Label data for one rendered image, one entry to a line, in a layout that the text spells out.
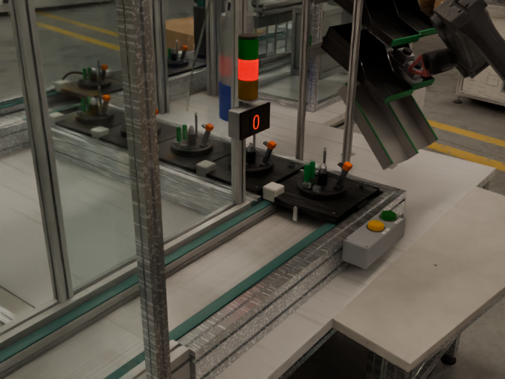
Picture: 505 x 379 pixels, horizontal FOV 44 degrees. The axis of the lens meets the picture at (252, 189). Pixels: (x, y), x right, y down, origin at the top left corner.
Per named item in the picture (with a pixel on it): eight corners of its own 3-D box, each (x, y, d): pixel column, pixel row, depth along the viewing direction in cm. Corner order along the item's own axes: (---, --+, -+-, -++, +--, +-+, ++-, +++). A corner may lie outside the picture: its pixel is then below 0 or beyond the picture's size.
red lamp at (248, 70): (261, 77, 154) (262, 58, 152) (249, 82, 150) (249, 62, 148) (246, 74, 157) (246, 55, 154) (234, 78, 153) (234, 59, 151)
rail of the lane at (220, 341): (402, 221, 182) (406, 187, 177) (196, 393, 118) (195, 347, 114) (385, 216, 185) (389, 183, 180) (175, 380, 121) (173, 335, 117)
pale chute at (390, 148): (409, 159, 192) (418, 153, 188) (382, 170, 184) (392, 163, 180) (364, 83, 197) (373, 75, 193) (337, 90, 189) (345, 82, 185)
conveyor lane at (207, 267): (376, 221, 182) (379, 190, 178) (173, 378, 122) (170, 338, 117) (295, 194, 197) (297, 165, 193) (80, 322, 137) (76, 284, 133)
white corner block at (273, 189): (284, 198, 175) (285, 185, 173) (275, 204, 171) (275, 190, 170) (270, 193, 177) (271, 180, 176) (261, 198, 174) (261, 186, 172)
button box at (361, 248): (403, 236, 166) (406, 216, 163) (365, 270, 151) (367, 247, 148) (380, 228, 169) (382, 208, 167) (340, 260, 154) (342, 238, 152)
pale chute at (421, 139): (429, 145, 203) (439, 139, 199) (405, 155, 195) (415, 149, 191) (385, 74, 207) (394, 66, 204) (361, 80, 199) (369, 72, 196)
